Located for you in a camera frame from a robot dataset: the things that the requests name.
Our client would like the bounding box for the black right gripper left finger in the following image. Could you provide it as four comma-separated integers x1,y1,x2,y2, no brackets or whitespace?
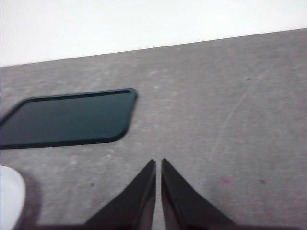
83,159,156,230

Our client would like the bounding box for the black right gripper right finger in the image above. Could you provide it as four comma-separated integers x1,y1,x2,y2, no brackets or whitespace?
161,158,240,230

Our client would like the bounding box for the pale grey round plate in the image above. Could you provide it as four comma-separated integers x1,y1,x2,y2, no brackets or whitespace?
0,165,26,230

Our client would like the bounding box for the dark rectangular tray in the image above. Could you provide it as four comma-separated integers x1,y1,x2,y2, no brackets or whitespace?
0,88,139,150

